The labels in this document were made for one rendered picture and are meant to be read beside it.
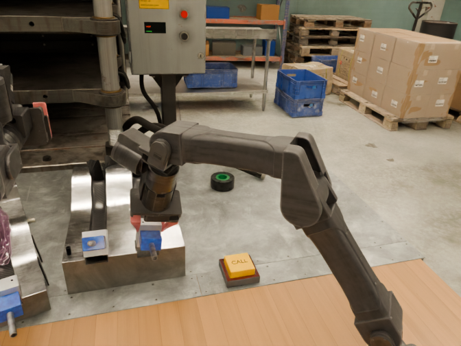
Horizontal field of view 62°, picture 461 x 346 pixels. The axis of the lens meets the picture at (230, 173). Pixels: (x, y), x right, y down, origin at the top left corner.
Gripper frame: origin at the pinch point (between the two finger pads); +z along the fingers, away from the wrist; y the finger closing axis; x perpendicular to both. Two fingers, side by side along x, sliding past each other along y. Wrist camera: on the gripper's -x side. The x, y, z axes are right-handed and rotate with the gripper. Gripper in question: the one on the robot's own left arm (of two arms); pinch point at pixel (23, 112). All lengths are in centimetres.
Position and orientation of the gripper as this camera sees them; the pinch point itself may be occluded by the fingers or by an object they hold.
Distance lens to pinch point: 81.3
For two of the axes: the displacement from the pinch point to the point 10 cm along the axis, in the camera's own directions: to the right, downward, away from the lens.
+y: -9.7, 0.8, -2.4
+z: -2.5, -4.3, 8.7
